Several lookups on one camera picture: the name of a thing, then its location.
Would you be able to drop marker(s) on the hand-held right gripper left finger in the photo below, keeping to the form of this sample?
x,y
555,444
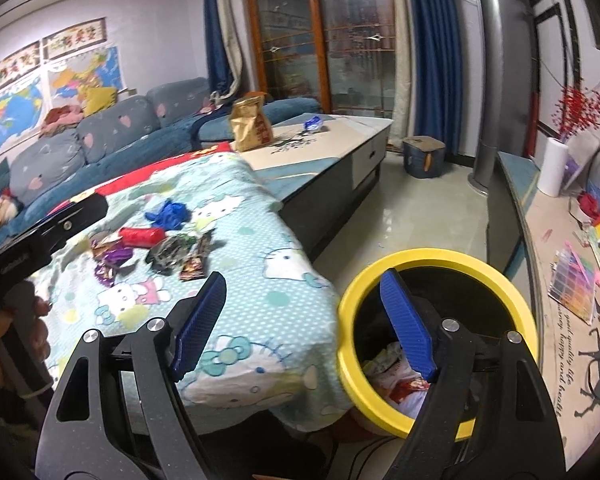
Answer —
x,y
200,320

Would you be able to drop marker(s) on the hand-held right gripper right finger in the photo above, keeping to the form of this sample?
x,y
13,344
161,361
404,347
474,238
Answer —
x,y
407,325

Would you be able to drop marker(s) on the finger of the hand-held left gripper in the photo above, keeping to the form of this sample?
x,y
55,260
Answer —
x,y
70,216

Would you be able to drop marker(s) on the white pink wrapper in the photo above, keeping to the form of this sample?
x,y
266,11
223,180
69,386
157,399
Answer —
x,y
387,360

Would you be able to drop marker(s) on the brown snack wrapper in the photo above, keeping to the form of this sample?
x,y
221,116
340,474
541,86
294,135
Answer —
x,y
195,262

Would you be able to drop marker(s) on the yellow rimmed bin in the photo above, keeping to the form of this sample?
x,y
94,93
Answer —
x,y
349,360

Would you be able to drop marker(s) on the small purple wrapper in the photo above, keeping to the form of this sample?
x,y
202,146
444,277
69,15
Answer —
x,y
105,276

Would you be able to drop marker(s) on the black silver wrapper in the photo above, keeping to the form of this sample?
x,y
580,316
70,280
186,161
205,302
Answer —
x,y
167,255

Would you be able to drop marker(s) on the red snack packet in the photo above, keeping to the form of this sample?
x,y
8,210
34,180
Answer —
x,y
142,236

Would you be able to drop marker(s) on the blue glove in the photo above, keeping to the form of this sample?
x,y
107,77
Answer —
x,y
170,214

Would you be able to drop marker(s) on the person's left forearm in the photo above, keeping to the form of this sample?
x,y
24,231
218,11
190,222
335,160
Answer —
x,y
5,420

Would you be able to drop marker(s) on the person's left hand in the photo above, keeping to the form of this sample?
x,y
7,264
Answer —
x,y
32,325

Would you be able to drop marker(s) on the plush toy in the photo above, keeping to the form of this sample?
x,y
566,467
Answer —
x,y
2,210

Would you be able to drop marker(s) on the blue sofa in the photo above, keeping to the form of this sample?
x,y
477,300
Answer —
x,y
130,145

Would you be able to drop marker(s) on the pile of red clothes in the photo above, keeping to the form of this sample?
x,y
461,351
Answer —
x,y
60,120

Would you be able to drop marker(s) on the world map poster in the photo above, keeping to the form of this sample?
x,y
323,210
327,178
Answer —
x,y
10,120

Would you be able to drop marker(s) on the yellow pillow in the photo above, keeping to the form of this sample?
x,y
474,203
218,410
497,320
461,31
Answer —
x,y
100,101

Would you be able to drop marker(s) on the country map poster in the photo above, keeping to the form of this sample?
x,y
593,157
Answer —
x,y
75,80

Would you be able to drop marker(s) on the red blanket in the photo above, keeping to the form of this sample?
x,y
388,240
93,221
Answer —
x,y
195,156

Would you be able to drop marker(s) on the television cabinet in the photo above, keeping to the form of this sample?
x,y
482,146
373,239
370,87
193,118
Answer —
x,y
530,240

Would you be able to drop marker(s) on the navy garment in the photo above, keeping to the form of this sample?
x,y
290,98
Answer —
x,y
196,130

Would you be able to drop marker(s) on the framed embroidery picture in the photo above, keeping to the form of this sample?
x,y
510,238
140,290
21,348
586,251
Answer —
x,y
10,70
75,39

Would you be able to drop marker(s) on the blue storage stool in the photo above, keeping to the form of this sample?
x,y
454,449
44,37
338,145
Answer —
x,y
422,160

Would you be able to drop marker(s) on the colourful bead box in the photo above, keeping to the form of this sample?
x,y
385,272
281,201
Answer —
x,y
575,280

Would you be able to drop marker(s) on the gold snack bag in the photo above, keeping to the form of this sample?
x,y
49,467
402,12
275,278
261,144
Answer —
x,y
250,125

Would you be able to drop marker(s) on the coffee table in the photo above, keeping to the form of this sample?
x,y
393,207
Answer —
x,y
340,135

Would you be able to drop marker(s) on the white paper roll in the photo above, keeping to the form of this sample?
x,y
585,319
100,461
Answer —
x,y
551,167

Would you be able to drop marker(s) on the blue white wrapper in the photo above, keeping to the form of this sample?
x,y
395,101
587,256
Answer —
x,y
314,123

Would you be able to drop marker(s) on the white canvas board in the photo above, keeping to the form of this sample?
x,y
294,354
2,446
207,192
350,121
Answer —
x,y
577,170

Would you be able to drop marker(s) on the blue curtain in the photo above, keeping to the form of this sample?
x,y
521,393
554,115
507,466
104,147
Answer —
x,y
215,35
430,60

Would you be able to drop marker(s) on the beige curtain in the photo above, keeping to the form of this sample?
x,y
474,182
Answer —
x,y
400,85
232,35

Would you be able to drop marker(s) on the grey tower air conditioner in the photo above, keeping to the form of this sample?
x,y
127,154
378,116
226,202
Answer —
x,y
500,85

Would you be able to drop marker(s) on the red berry branches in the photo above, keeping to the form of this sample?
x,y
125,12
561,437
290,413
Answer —
x,y
577,110

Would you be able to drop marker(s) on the wooden glass sliding door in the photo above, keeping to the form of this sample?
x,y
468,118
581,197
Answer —
x,y
290,35

